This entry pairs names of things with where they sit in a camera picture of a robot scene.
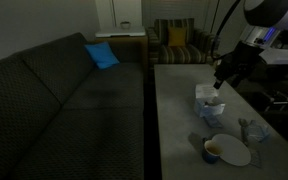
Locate black metal stand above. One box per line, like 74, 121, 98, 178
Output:
261, 90, 288, 113

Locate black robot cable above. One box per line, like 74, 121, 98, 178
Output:
210, 0, 243, 62

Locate white round plate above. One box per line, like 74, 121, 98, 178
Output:
211, 133, 252, 167

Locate dark patterned fabric sofa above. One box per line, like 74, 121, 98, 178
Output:
0, 32, 146, 180

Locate small blue packet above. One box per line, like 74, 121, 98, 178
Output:
203, 114, 224, 129

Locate wooden side table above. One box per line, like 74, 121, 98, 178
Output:
94, 34, 149, 66

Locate flat clear plastic wrapper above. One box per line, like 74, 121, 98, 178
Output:
248, 148, 263, 169

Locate crumpled clear plastic bag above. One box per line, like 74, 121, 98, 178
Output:
238, 117, 271, 145

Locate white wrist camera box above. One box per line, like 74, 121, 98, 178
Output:
258, 47, 288, 66

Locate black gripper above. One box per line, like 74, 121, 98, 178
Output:
212, 41, 263, 90

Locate yellow throw pillow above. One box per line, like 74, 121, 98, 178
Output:
167, 26, 188, 47

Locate blue throw pillow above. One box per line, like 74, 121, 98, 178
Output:
84, 41, 121, 70

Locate blue ceramic cup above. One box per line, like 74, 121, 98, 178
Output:
201, 136, 224, 165

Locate grey window blinds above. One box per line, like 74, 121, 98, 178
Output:
141, 0, 219, 32

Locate white printed paper sheet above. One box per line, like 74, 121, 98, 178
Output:
195, 82, 220, 100

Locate striped armchair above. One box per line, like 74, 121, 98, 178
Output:
146, 17, 221, 66

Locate white flat board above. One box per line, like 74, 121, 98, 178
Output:
94, 26, 147, 39

